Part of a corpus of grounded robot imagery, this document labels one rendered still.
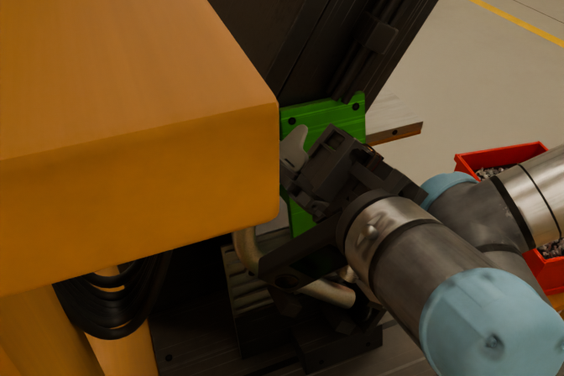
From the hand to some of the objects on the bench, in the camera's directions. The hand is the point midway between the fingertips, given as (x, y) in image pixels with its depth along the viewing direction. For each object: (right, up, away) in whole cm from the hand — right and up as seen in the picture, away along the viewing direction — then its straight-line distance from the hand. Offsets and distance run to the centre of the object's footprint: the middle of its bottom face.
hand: (282, 164), depth 58 cm
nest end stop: (+13, -24, +18) cm, 33 cm away
